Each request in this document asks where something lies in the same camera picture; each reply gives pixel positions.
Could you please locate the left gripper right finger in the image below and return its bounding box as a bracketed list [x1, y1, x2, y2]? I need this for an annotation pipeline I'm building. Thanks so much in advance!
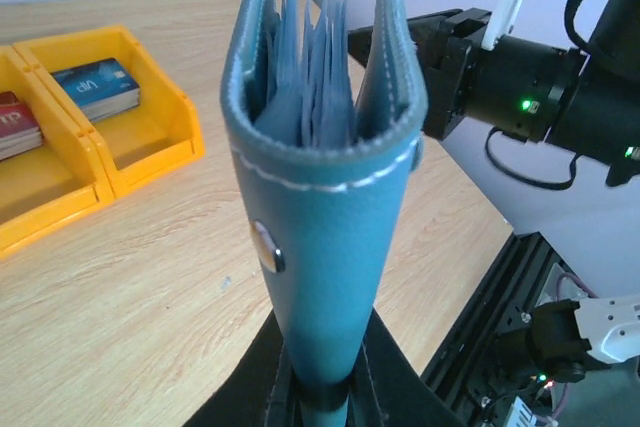
[347, 312, 463, 427]

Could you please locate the right yellow bin in row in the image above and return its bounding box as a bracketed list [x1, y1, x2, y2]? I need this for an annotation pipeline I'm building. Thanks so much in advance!
[13, 24, 205, 198]

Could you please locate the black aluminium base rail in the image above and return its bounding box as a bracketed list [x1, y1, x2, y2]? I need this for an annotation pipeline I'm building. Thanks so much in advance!
[421, 233, 563, 426]

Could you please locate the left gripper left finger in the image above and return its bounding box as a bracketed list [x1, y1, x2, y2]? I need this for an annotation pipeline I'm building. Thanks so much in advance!
[188, 314, 302, 427]

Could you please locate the teal leather card holder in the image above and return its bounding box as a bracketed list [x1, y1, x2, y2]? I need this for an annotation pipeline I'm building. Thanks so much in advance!
[220, 0, 428, 396]

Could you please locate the yellow bin in row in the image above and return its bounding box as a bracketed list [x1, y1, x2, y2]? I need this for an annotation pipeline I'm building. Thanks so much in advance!
[13, 24, 205, 198]
[1, 46, 115, 259]

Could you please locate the middle yellow bin in row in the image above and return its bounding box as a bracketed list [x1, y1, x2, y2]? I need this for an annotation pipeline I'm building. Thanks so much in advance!
[1, 46, 115, 259]

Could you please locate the blue card stack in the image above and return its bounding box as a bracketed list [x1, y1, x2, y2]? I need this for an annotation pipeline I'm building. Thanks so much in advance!
[52, 57, 140, 122]

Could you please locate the red card stack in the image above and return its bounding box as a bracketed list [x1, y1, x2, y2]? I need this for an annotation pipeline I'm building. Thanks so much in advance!
[1, 91, 43, 160]

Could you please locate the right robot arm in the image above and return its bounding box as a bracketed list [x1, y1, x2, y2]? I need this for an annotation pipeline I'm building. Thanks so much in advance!
[407, 0, 639, 187]

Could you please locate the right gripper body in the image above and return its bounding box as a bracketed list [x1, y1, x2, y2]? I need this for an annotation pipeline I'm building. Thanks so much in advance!
[347, 7, 474, 140]

